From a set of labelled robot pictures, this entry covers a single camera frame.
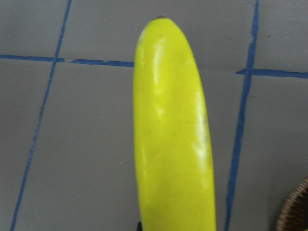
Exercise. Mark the brown wicker basket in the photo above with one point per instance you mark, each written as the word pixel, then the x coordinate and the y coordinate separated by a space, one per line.
pixel 293 215

